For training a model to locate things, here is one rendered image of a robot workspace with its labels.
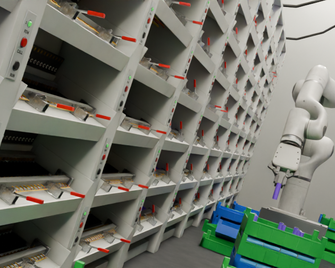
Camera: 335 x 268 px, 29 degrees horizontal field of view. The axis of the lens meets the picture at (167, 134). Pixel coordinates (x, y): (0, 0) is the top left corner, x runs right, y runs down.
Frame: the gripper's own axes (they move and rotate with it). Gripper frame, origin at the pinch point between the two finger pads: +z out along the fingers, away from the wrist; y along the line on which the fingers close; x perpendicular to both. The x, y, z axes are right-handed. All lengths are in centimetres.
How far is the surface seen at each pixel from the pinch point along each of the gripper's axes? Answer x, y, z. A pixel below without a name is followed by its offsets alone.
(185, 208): -134, 44, -27
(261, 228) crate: -2.1, 1.5, 19.5
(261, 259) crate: -7.3, -2.0, 29.0
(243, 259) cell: -8.6, 4.5, 30.9
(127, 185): 17, 50, 27
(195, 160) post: -121, 46, -53
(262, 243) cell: -5.4, -0.5, 23.7
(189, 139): -53, 45, -32
